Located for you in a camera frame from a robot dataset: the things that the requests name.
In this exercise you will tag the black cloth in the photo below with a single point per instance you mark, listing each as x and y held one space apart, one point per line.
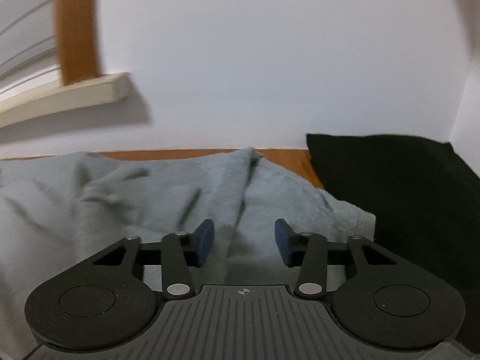
393 180

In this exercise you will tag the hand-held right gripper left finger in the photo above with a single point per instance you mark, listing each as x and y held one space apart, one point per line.
204 242

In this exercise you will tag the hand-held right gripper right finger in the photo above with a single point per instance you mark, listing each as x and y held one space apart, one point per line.
283 242

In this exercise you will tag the beige window sill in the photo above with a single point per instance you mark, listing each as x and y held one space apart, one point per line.
75 93

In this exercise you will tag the wooden window frame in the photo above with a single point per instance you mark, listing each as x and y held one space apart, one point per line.
77 26

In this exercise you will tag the grey sweatshirt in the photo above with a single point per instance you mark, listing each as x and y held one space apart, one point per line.
112 202

